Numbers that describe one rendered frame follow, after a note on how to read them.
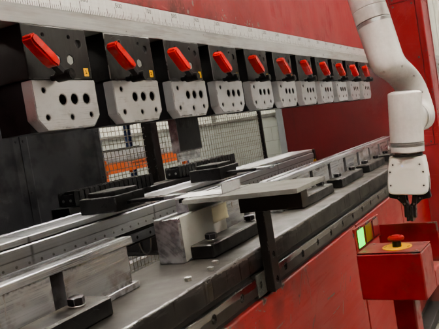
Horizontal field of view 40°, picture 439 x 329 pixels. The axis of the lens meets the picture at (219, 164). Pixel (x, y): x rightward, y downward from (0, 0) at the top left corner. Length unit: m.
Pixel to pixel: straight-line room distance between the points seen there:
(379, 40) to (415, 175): 0.35
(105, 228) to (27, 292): 0.57
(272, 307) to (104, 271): 0.45
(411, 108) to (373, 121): 1.85
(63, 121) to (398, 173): 0.93
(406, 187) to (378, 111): 1.83
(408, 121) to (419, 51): 1.82
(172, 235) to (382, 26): 0.76
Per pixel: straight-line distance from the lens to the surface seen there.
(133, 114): 1.15
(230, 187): 1.33
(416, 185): 1.62
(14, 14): 0.98
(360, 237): 1.59
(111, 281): 1.09
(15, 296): 0.93
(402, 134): 1.60
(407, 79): 1.68
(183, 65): 1.28
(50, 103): 0.99
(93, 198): 1.49
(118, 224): 1.52
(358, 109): 3.45
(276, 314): 1.39
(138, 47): 1.21
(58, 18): 1.05
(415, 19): 3.41
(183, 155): 1.36
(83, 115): 1.04
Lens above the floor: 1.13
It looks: 3 degrees down
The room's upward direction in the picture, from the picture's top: 9 degrees counter-clockwise
